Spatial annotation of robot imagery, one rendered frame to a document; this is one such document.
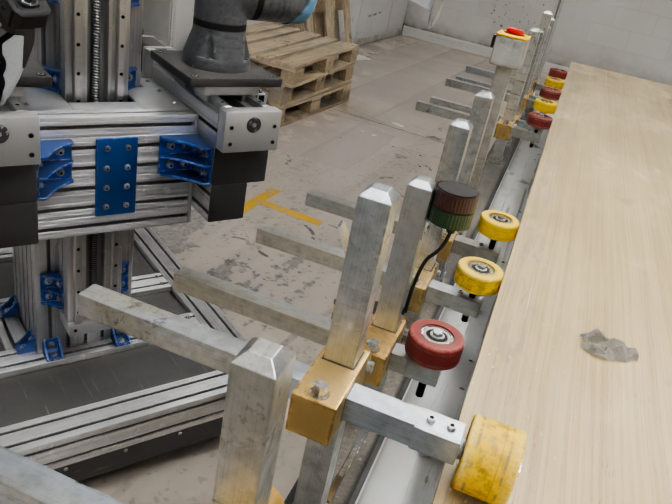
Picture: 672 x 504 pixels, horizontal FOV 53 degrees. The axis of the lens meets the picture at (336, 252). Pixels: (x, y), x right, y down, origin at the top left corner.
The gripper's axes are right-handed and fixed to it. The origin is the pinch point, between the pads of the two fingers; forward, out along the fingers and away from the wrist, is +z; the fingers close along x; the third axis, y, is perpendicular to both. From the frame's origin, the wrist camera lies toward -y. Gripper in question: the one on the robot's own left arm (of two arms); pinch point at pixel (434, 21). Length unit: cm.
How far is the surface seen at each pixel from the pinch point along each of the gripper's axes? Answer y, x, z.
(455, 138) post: -7.3, 4.8, 16.8
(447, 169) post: -7.3, 4.8, 22.2
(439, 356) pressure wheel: -8, 37, 38
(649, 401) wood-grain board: -37, 38, 38
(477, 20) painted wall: -101, -777, 86
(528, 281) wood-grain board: -24.9, 9.9, 37.4
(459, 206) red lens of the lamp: -6.4, 31.5, 17.9
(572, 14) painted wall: -204, -741, 56
